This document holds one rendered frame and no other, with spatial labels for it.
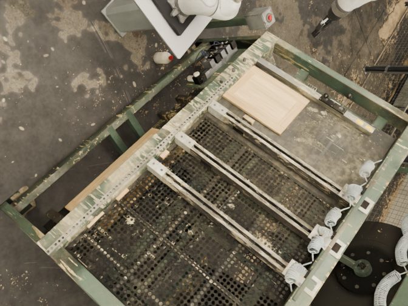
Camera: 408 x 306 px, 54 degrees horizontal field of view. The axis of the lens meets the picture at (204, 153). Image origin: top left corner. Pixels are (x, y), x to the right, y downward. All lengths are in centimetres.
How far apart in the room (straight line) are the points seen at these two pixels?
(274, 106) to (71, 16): 159
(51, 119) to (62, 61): 43
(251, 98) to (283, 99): 23
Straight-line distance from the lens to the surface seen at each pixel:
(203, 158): 249
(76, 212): 243
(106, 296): 226
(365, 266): 279
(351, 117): 293
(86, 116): 327
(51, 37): 316
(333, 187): 257
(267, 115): 279
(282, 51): 322
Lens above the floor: 294
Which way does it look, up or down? 47 degrees down
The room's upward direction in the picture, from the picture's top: 104 degrees clockwise
